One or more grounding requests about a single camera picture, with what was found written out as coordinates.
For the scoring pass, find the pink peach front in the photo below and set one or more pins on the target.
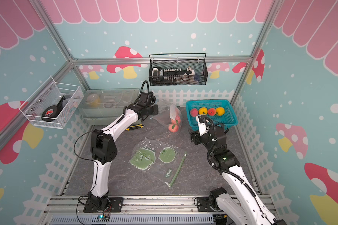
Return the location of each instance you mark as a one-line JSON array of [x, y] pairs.
[[194, 112]]

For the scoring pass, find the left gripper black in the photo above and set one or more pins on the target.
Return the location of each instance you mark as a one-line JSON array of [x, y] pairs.
[[155, 112]]

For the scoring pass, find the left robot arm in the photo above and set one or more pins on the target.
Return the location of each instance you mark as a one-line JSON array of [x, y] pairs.
[[104, 150]]

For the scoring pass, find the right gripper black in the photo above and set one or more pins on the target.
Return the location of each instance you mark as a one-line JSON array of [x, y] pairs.
[[196, 135]]

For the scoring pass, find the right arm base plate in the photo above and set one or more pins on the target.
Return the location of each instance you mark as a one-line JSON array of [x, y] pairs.
[[206, 204]]

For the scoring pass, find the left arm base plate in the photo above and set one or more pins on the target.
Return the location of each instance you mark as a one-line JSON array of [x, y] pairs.
[[104, 204]]

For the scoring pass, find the red orange peach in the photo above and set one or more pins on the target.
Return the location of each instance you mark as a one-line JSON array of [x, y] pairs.
[[212, 112]]

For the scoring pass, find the clear acrylic wall bin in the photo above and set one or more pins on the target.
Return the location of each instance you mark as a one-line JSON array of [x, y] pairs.
[[49, 94]]

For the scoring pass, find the black tape roll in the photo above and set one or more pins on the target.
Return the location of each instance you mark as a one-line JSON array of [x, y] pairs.
[[52, 112]]

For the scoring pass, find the green zipper bag with coasters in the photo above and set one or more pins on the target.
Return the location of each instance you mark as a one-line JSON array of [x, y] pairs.
[[162, 160]]

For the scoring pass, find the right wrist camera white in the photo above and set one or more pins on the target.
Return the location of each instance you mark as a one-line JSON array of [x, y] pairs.
[[201, 120]]

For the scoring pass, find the large pink peach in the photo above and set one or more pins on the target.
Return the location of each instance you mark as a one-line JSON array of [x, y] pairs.
[[178, 112]]

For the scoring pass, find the teal plastic basket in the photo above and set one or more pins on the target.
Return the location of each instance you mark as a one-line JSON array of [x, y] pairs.
[[228, 117]]

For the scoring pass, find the yellow black utility knife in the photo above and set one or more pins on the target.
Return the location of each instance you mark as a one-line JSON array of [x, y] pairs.
[[133, 127]]

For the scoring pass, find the small green circuit board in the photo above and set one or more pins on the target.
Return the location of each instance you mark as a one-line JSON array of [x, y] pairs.
[[103, 219]]

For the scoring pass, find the translucent green storage box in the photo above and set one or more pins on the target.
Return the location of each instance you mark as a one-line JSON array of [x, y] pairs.
[[102, 107]]

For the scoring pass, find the yellow peach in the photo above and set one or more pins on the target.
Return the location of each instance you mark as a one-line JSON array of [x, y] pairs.
[[220, 111], [203, 111]]

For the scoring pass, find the clear blue zip-top bag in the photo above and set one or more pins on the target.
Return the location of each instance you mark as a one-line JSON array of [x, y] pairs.
[[166, 113]]

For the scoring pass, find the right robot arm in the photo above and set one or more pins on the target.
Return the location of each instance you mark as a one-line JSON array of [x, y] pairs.
[[250, 210]]

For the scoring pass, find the black wire mesh basket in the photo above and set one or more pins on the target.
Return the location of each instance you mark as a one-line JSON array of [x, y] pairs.
[[197, 61]]

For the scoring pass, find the white black items in basket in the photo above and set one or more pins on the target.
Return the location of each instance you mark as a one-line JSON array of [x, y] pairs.
[[173, 76]]

